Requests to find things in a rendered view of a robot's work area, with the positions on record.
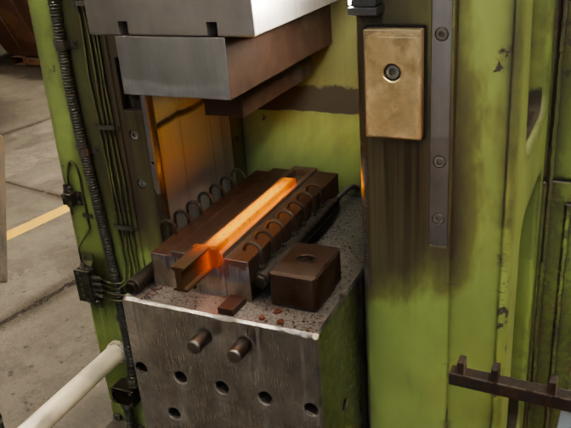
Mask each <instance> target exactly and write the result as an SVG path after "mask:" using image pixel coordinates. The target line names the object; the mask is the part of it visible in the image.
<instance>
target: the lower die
mask: <svg viewBox="0 0 571 428"><path fill-rule="evenodd" d="M294 170H304V171H309V172H307V173H306V174H305V175H304V176H303V177H302V178H301V179H299V180H298V181H297V182H296V183H295V184H294V185H293V186H292V187H290V188H289V189H288V190H287V191H286V192H285V193H284V194H283V195H281V197H279V199H277V201H275V202H274V203H273V204H272V205H271V206H270V207H269V208H268V209H267V210H265V211H264V212H263V213H262V214H261V215H260V216H259V217H257V218H256V219H255V220H254V221H253V222H252V223H251V224H249V225H248V226H247V227H246V228H245V229H244V230H243V231H242V232H240V233H239V234H238V235H237V236H236V237H235V238H234V239H232V240H231V241H230V242H229V243H228V244H227V245H226V246H225V247H224V248H223V249H222V250H221V251H220V252H219V255H220V262H221V265H220V266H219V267H218V268H214V267H213V268H212V271H211V272H210V273H209V274H208V275H207V276H206V277H205V278H203V279H202V280H201V281H200V282H199V283H198V284H197V285H196V286H197V288H196V289H194V288H192V289H191V290H193V291H198V292H203V293H208V294H213V295H218V296H227V297H229V296H230V295H234V296H242V297H245V298H246V301H253V300H254V299H255V298H256V297H257V296H258V294H259V293H260V292H261V291H262V290H263V289H264V288H265V287H263V288H262V289H260V288H258V287H256V286H255V284H254V282H253V280H254V279H255V275H256V274H257V272H258V270H259V264H260V261H259V252H258V249H257V247H256V246H255V245H248V246H247V247H246V250H245V251H243V250H242V246H243V244H244V243H245V242H247V241H249V240H251V241H255V242H257V243H258V244H259V245H260V246H261V248H262V250H263V264H264V265H265V264H266V263H267V262H268V261H269V260H270V258H271V255H270V254H271V244H270V238H269V236H268V235H266V234H259V235H258V237H257V239H254V234H255V233H256V232H257V231H258V230H261V229H264V230H267V231H269V232H270V233H271V234H272V235H273V237H274V249H275V253H277V252H278V251H279V250H280V247H281V243H282V234H281V227H280V225H279V224H277V223H275V222H272V223H270V224H269V228H265V225H266V223H267V221H268V220H270V219H276V220H279V221H280V222H282V224H283V225H284V227H285V241H286V242H287V241H289V240H290V239H291V232H292V223H291V216H290V215H289V214H287V213H284V212H283V213H281V214H280V218H279V219H277V218H276V214H277V212H278V211H279V210H282V209H286V205H287V203H288V202H289V201H290V200H296V195H297V193H299V192H300V191H305V187H306V185H307V184H308V183H317V184H318V185H319V186H320V187H321V188H322V191H323V202H324V203H325V202H326V201H327V200H328V199H334V198H335V197H336V196H337V195H338V194H339V190H338V173H330V172H317V168H313V167H304V166H294V167H293V168H292V169H290V170H287V169H279V168H273V169H272V170H270V171H269V172H263V171H255V172H253V173H252V174H251V175H250V176H248V177H247V178H246V180H244V181H242V182H240V183H239V184H237V185H236V188H235V189H231V190H230V191H229V192H228V193H227V194H226V197H224V198H223V196H222V197H221V198H220V199H219V200H217V201H216V202H215V204H213V205H211V206H209V207H208V208H206V209H205V210H204V211H203V214H202V215H200V214H199V215H198V216H197V217H195V218H194V219H193V220H191V223H187V224H186V225H185V226H183V227H182V228H181V229H179V231H178V234H174V235H172V236H171V237H170V238H168V239H167V240H166V241H164V242H163V243H162V244H160V245H159V246H158V247H156V248H155V249H154V250H153V251H152V252H151V253H150V255H151V261H152V266H153V271H154V277H155V283H156V284H161V285H165V286H171V287H176V286H177V283H176V278H175V272H174V271H173V270H172V269H171V268H170V267H171V266H172V265H173V264H174V263H175V262H176V261H177V260H179V259H180V258H181V257H182V256H184V255H185V254H186V253H187V252H188V251H190V250H191V249H192V246H193V245H194V244H200V245H204V244H205V243H206V242H207V241H208V240H209V239H210V238H212V237H213V236H214V235H215V234H216V233H218V232H219V231H220V230H221V229H222V228H224V227H225V226H226V225H227V224H228V223H230V222H231V221H232V220H233V219H234V218H236V217H237V216H238V215H239V214H241V213H242V212H243V211H244V210H245V209H246V208H247V207H248V206H249V205H251V204H252V203H253V202H254V201H255V200H257V199H258V198H259V197H260V196H261V195H263V194H264V193H265V192H266V191H267V190H269V189H270V188H271V187H272V186H274V185H275V184H276V183H277V182H278V181H280V180H281V179H282V178H283V177H287V176H288V175H289V174H290V173H291V172H293V171H294ZM308 192H309V193H310V194H311V195H312V196H313V197H314V211H315V212H316V211H317V210H318V209H319V203H320V201H319V189H318V188H317V187H315V186H310V187H309V188H308ZM298 201H300V202H301V203H302V204H303V206H304V209H305V220H306V221H307V220H308V219H309V218H310V217H311V216H310V213H311V200H310V198H309V197H308V196H307V195H305V194H301V195H300V196H299V200H298ZM286 210H288V211H291V212H292V214H293V215H294V217H295V222H296V231H298V230H299V229H300V228H301V226H302V224H301V222H302V209H301V207H300V205H298V204H295V203H292V204H290V209H286Z"/></svg>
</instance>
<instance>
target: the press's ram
mask: <svg viewBox="0 0 571 428"><path fill-rule="evenodd" d="M83 1H84V6H85V10H86V16H87V20H88V29H89V33H90V34H91V35H124V34H127V33H129V35H130V36H179V37H209V36H212V35H214V34H218V36H219V37H256V36H258V35H261V34H263V33H264V32H266V31H270V30H272V29H274V28H276V27H278V26H280V25H284V24H285V23H287V22H289V21H292V20H294V19H297V18H299V17H301V16H303V15H305V14H308V13H310V12H313V11H315V10H316V9H318V8H322V7H324V6H326V5H328V4H330V3H334V2H335V1H337V0H83Z"/></svg>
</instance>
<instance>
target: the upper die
mask: <svg viewBox="0 0 571 428"><path fill-rule="evenodd" d="M115 39H116V49H117V54H118V59H119V65H120V70H121V75H122V85H123V90H124V94H133V95H148V96H163V97H179V98H193V99H222V100H232V99H234V98H236V97H238V96H240V95H241V94H243V93H245V92H246V91H248V90H250V89H252V88H253V87H255V86H257V85H259V84H260V83H262V82H265V81H266V80H268V79H269V78H271V77H272V76H275V75H277V74H278V73H280V72H282V71H283V70H285V69H287V68H289V67H291V66H292V65H294V64H296V63H297V62H299V61H301V60H303V59H305V58H307V57H308V56H310V55H311V54H314V53H316V52H317V51H319V50H321V49H322V48H324V47H326V46H328V45H330V44H331V43H332V38H331V4H328V5H326V6H324V7H322V8H318V9H316V10H315V11H313V12H310V13H308V14H305V15H303V16H301V17H299V18H297V19H294V20H292V21H289V22H287V23H285V24H284V25H280V26H278V27H276V28H274V29H272V30H270V31H266V32H264V33H263V34H261V35H258V36H256V37H219V36H218V34H214V35H212V36H209V37H179V36H130V35H129V33H127V34H124V35H116V36H115Z"/></svg>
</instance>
